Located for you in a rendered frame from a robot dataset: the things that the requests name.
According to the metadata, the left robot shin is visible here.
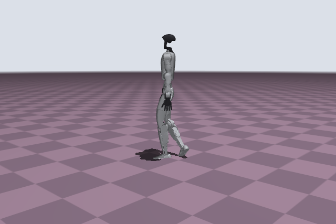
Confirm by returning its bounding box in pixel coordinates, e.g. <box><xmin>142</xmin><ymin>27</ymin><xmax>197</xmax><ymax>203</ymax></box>
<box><xmin>157</xmin><ymin>124</ymin><xmax>169</xmax><ymax>156</ymax></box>

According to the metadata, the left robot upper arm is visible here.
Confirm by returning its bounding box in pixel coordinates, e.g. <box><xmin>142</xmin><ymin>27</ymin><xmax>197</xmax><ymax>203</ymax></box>
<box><xmin>163</xmin><ymin>54</ymin><xmax>172</xmax><ymax>79</ymax></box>

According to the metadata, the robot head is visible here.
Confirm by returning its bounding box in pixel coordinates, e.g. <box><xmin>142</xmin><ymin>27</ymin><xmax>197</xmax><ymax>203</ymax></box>
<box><xmin>162</xmin><ymin>34</ymin><xmax>176</xmax><ymax>53</ymax></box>

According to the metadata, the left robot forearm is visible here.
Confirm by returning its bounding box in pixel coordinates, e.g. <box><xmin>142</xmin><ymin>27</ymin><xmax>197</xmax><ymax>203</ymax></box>
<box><xmin>164</xmin><ymin>73</ymin><xmax>171</xmax><ymax>98</ymax></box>

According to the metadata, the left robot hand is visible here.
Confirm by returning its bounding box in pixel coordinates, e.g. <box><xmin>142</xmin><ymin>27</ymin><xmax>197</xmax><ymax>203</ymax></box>
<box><xmin>161</xmin><ymin>94</ymin><xmax>172</xmax><ymax>111</ymax></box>

